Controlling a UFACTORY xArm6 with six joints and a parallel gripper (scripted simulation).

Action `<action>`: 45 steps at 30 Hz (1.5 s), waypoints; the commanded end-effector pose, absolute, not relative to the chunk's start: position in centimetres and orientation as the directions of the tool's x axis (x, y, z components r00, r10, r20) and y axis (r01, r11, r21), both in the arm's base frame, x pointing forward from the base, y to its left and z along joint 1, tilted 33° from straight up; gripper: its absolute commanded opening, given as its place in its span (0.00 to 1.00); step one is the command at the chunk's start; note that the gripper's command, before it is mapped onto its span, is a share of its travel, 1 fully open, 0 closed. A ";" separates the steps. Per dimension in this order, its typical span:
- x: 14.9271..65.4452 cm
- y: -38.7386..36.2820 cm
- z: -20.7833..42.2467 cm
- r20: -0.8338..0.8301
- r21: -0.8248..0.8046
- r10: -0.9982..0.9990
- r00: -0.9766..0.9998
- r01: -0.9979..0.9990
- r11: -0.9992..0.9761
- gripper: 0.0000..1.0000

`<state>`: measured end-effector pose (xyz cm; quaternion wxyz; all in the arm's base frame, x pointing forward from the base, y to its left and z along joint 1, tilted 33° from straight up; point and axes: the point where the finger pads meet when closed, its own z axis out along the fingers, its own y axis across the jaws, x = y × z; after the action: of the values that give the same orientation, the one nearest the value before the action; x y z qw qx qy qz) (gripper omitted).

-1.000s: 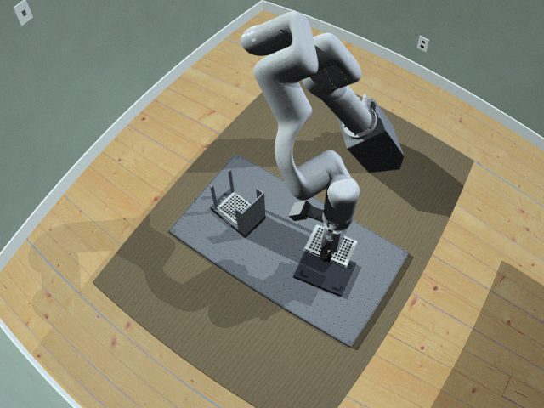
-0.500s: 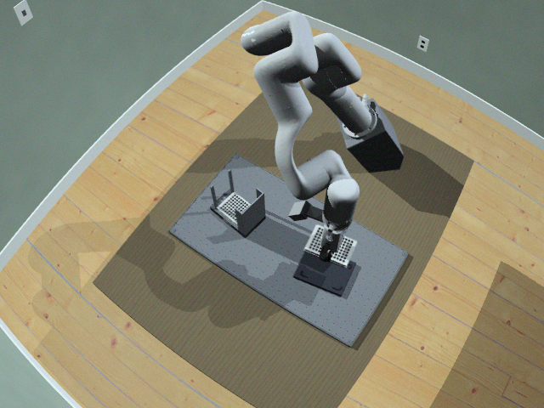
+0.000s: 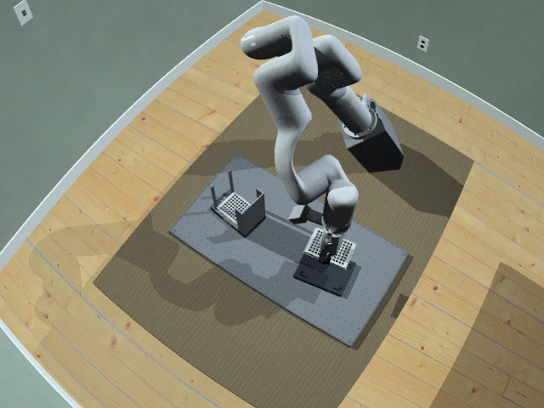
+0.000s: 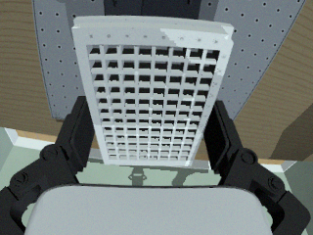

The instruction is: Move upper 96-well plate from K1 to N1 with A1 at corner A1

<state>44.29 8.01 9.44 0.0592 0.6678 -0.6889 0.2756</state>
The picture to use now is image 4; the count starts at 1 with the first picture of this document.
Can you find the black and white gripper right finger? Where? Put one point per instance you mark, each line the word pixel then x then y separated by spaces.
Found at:
pixel 239 167

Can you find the grey rectangular base plate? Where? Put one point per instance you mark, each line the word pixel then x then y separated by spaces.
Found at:
pixel 260 29

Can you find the white well plate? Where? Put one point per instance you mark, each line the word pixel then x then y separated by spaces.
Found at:
pixel 150 119

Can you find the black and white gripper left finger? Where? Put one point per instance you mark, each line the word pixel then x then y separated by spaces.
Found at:
pixel 59 163

